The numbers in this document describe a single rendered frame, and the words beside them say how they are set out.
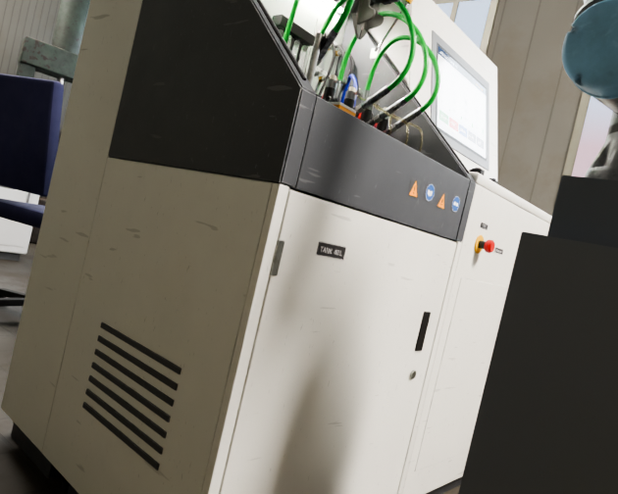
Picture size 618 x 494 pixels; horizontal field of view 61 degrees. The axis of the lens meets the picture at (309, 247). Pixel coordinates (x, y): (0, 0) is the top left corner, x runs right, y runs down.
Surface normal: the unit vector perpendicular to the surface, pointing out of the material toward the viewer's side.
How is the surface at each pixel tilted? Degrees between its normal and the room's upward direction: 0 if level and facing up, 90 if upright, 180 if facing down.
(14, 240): 90
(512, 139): 90
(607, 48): 97
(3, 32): 90
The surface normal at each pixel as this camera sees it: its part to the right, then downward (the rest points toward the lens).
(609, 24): -0.79, -0.04
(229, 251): -0.64, -0.13
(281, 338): 0.73, 0.18
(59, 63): 0.57, 0.15
